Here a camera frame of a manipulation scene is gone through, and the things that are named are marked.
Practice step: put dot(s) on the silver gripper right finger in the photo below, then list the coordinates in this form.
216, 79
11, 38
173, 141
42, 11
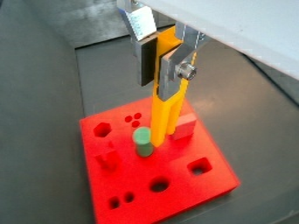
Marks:
177, 65

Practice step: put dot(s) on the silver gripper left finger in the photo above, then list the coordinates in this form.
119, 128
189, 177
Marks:
139, 20

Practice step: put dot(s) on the yellow slotted square-circle object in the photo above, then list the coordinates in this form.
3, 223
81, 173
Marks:
166, 111

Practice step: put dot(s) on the red square peg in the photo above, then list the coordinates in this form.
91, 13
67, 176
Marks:
185, 126

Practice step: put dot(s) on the red peg board fixture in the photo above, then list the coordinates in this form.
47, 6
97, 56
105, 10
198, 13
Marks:
152, 188

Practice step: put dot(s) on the green cylinder peg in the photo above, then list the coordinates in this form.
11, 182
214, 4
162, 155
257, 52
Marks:
142, 138

